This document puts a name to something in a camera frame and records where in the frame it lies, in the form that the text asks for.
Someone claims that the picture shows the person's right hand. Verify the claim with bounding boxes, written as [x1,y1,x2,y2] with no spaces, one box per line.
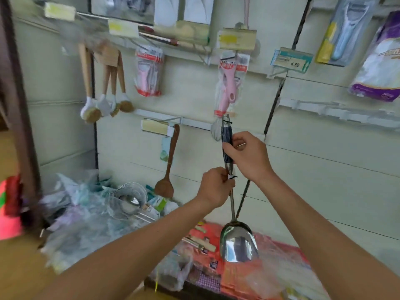
[222,131,276,185]

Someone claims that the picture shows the person's left hand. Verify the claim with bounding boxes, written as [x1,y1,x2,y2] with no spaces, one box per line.
[195,167,237,211]

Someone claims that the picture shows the person's left forearm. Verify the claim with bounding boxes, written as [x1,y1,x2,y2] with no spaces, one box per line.
[34,200,216,300]

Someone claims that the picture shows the person's right forearm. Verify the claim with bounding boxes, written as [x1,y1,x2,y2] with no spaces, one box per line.
[253,172,400,300]

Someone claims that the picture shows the dark wooden spatula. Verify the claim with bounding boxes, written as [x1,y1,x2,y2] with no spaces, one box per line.
[154,123,181,199]

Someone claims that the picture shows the large steel strainer ladle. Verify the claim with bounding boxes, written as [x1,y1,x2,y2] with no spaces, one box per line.
[106,182,160,225]

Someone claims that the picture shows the red plastic wrapped packets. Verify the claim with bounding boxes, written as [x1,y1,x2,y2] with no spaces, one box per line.
[181,222,332,300]

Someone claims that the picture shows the white price label holder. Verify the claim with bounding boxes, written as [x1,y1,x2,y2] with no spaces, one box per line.
[270,47,313,75]

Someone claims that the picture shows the wooden dish brushes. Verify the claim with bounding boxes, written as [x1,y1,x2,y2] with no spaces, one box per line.
[97,59,116,118]

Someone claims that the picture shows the pile of plastic wrapped utensils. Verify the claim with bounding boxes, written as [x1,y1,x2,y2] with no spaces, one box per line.
[37,172,195,291]

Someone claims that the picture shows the pale round hanging utensil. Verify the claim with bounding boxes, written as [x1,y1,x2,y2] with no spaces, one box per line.
[240,0,252,29]

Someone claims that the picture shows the wooden brushes hanging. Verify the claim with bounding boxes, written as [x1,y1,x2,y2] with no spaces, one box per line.
[78,43,102,124]

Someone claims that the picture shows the blue yellow peeler packet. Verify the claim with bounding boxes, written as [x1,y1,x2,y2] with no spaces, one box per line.
[315,0,382,66]

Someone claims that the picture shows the white green utensil packet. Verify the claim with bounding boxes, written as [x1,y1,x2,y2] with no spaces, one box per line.
[155,0,182,25]
[182,0,216,24]

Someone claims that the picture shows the white purple bag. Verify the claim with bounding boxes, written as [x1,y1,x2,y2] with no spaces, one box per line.
[349,10,400,103]

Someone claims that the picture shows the yellow price tag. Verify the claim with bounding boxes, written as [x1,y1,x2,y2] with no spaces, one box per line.
[44,2,77,23]
[107,18,140,38]

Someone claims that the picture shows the black utensil packet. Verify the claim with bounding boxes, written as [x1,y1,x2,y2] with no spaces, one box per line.
[90,0,156,24]

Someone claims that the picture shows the pink green broom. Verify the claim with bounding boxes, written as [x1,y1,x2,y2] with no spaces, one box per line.
[0,0,45,232]
[0,175,25,241]

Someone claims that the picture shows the black wall divider strip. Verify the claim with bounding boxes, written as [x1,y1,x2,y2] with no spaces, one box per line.
[234,0,315,221]

